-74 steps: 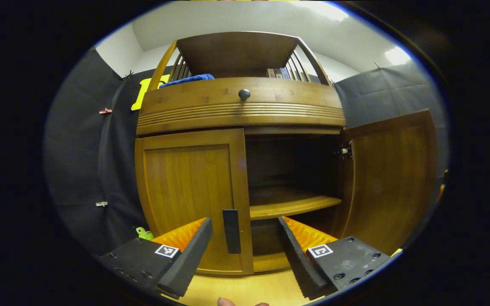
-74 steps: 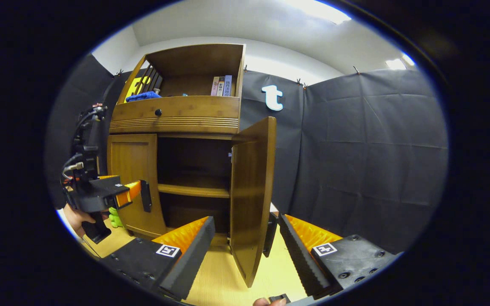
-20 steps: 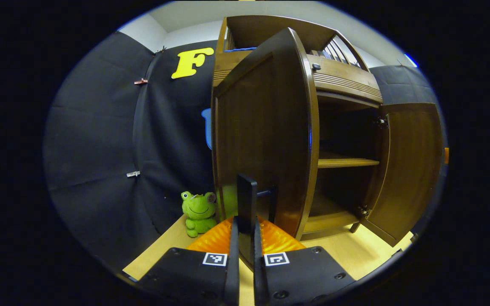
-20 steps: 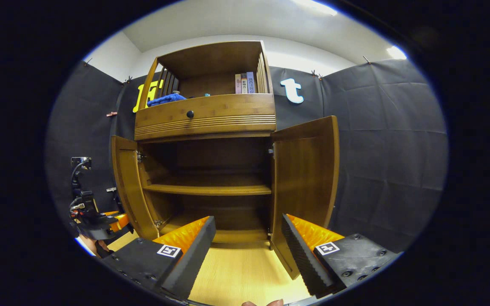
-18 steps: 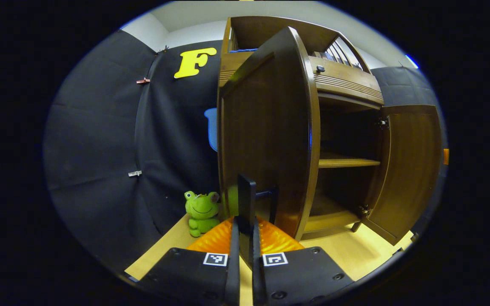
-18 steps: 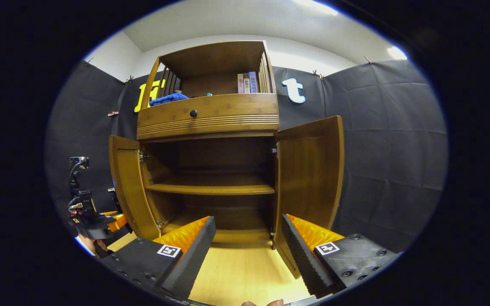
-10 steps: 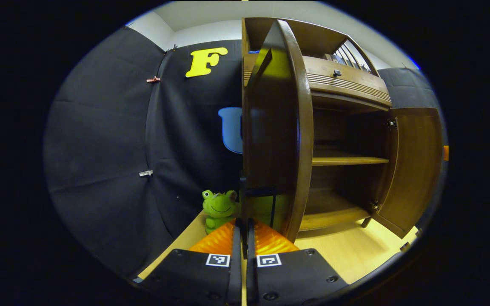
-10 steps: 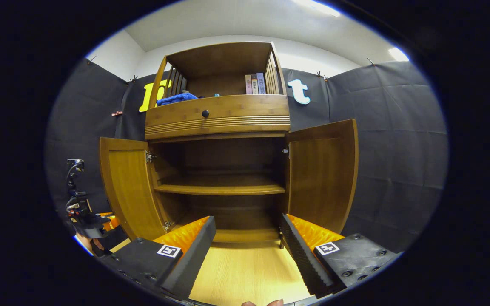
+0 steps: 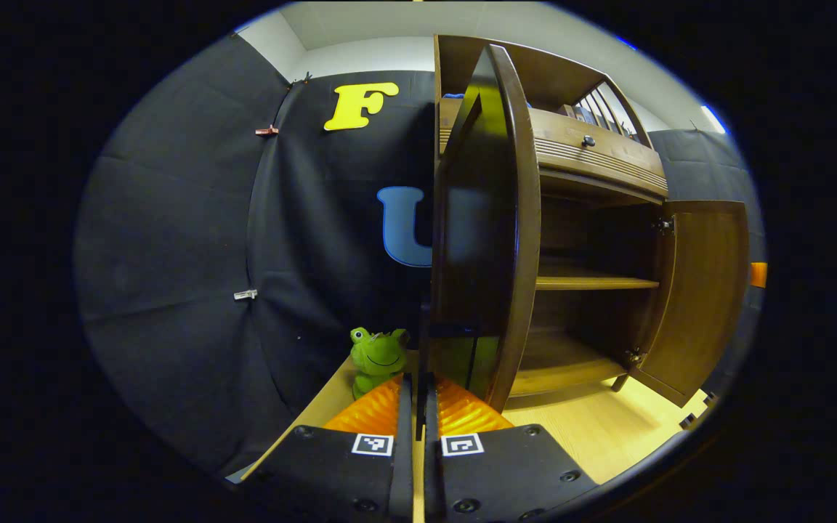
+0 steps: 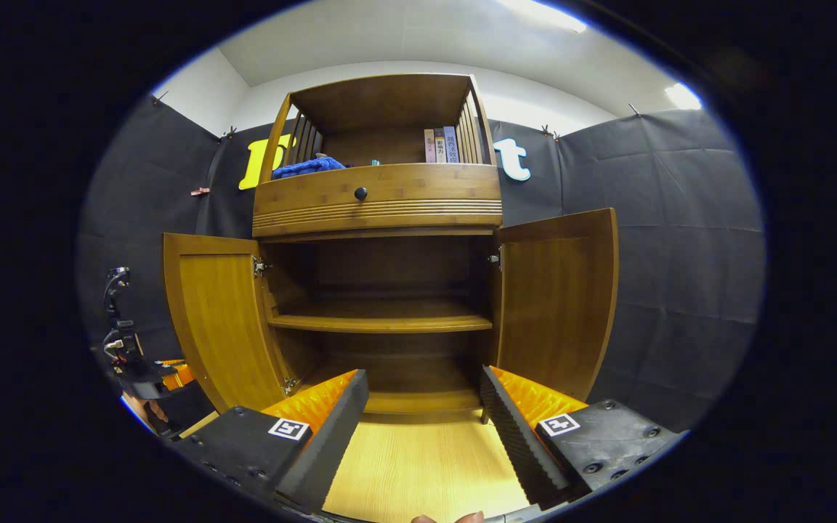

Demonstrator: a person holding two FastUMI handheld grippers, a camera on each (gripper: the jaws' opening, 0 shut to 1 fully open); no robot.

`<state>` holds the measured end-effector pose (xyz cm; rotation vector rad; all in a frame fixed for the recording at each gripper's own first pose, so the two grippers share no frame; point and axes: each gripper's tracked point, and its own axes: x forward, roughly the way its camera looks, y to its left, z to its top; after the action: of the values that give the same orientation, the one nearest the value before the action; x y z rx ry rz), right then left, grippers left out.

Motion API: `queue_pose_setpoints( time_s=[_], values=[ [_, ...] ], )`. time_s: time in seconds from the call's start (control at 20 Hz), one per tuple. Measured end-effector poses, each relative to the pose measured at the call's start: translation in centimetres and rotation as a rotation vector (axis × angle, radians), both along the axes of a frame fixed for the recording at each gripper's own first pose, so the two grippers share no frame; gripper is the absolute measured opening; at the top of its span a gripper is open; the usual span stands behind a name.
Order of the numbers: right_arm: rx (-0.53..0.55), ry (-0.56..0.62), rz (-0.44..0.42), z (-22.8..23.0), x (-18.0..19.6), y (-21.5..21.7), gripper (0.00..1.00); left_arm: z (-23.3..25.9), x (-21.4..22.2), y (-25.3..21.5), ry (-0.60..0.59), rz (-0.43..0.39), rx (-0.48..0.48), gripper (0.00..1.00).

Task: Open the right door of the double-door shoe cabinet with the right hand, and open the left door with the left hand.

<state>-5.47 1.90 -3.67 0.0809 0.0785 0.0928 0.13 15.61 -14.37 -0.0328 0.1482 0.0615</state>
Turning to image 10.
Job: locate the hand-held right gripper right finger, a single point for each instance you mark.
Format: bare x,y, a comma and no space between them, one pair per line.
509,436

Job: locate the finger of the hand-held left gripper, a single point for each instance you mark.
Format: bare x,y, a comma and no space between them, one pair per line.
179,374

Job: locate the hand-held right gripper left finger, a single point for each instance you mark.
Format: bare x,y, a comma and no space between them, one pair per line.
331,436

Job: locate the wooden shoe cabinet door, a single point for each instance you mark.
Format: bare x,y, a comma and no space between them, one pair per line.
556,305
222,327

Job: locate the wooden inner cabinet shelf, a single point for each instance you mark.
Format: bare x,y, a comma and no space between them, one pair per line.
382,321

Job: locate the wooden cabinet drawer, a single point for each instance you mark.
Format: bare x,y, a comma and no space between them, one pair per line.
404,181

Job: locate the blue cloth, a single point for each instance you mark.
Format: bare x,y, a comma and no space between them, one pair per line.
306,167

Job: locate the black backdrop cloth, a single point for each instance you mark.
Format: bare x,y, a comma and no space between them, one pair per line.
680,254

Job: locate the beige book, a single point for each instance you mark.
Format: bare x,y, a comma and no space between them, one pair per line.
439,147

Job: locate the pink book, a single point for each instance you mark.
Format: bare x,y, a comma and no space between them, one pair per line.
429,147

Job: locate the small ceiling light panel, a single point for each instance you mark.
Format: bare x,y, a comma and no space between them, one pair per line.
682,96

